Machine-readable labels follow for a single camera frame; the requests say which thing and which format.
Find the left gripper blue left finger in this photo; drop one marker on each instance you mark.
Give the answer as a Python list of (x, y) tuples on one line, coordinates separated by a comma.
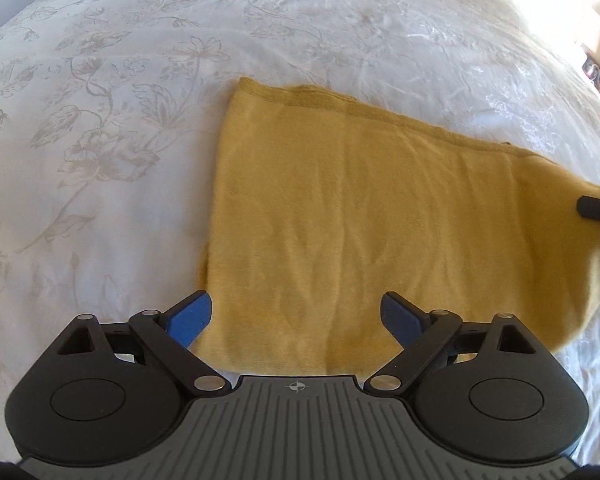
[(167, 336)]

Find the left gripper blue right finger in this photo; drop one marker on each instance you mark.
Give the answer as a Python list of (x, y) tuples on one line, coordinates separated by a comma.
[(425, 338)]

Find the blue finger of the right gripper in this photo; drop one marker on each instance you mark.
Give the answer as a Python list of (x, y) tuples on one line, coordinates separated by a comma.
[(588, 207)]

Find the mustard yellow knit sweater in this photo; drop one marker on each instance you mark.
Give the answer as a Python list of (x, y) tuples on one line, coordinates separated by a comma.
[(321, 204)]

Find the right nightstand with clutter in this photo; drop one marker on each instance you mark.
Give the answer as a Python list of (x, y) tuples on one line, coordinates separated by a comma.
[(591, 68)]

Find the white floral bedspread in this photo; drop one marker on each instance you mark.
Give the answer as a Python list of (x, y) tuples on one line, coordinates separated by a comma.
[(110, 109)]

